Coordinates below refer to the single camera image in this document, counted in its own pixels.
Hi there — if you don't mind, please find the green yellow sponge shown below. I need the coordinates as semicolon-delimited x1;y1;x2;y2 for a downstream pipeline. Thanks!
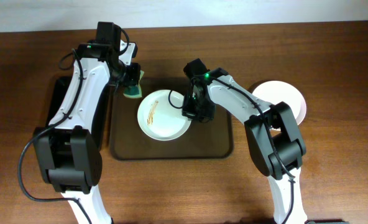
123;83;142;99

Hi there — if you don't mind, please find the white plate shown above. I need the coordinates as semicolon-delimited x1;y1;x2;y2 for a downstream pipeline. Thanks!
137;90;191;141
291;87;307;125
252;81;306;108

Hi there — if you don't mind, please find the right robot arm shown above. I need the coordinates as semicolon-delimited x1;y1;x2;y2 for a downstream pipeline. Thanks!
182;68;308;223

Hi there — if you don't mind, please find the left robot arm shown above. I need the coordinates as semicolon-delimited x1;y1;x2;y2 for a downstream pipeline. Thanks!
30;42;140;223

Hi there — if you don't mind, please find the brown serving tray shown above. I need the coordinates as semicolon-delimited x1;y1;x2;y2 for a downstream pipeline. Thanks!
109;90;234;161

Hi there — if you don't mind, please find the black rectangular tray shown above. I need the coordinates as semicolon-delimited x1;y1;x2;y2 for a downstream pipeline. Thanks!
45;76;110;151

